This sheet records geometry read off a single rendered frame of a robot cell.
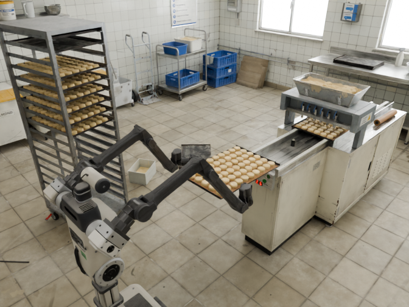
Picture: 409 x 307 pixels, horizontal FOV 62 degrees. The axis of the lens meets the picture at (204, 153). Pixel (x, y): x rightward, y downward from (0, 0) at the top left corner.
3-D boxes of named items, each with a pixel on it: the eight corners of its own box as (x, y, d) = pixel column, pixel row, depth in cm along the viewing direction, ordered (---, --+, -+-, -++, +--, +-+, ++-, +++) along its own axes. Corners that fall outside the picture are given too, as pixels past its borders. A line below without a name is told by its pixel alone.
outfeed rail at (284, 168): (384, 106, 370) (386, 100, 367) (387, 106, 368) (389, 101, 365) (274, 176, 249) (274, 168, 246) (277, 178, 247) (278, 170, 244)
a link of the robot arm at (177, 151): (163, 167, 234) (172, 173, 229) (162, 153, 226) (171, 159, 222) (176, 158, 241) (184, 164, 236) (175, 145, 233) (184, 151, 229)
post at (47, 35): (92, 231, 303) (50, 30, 219) (90, 233, 300) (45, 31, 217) (90, 229, 304) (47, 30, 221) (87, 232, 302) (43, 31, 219)
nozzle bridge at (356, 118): (296, 117, 343) (301, 84, 327) (367, 141, 298) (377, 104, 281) (277, 127, 324) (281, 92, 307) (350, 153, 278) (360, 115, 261)
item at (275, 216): (284, 206, 353) (296, 127, 310) (314, 222, 332) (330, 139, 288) (240, 239, 311) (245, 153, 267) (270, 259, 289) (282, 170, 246)
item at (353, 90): (309, 81, 316) (310, 74, 313) (366, 95, 282) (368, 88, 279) (293, 87, 300) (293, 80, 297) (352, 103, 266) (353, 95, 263)
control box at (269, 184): (249, 176, 274) (251, 161, 267) (274, 189, 259) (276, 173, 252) (246, 178, 272) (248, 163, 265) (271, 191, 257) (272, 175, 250)
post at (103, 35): (129, 205, 335) (104, 22, 252) (127, 206, 333) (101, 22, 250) (127, 204, 337) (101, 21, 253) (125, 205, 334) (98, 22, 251)
